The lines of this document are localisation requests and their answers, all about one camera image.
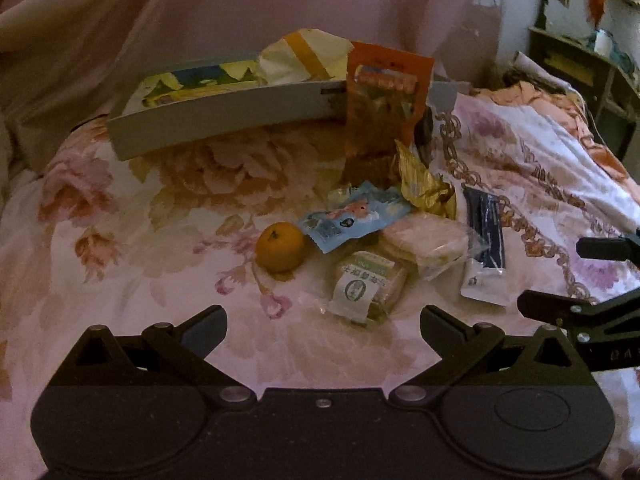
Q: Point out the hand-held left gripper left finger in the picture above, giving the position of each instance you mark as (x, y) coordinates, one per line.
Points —
(207, 332)

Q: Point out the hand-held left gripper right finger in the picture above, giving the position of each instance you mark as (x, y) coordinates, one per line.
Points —
(440, 330)

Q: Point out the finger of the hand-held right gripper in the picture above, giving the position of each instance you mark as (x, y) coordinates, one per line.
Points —
(605, 249)
(575, 312)

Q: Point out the green label pastry packet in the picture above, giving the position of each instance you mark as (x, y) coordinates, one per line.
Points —
(360, 290)

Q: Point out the pink round biscuit packet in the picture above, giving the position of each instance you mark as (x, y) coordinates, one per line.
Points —
(425, 240)

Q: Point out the dark blue and white packet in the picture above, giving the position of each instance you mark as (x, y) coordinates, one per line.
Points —
(485, 230)

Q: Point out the mandarin orange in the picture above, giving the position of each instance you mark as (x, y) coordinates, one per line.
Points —
(280, 247)

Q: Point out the light blue snack packet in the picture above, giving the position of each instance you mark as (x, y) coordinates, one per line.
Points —
(350, 215)

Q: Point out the gold foil wrapper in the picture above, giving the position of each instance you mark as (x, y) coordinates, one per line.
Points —
(420, 185)

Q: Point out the grey cardboard box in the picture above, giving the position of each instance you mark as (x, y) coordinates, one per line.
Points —
(225, 120)

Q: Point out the orange snack bag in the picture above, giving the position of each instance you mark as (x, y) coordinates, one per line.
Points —
(380, 110)

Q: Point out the floral bedsheet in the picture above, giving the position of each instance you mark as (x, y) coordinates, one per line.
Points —
(150, 240)

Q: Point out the orange cloth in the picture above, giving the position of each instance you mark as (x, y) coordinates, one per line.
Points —
(550, 97)

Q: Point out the yellow and blue flat packet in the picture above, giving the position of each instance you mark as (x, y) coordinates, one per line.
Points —
(200, 80)

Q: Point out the white and yellow snack bag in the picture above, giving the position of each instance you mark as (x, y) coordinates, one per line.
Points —
(300, 55)

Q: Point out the pink curtain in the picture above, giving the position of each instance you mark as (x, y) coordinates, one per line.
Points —
(250, 0)

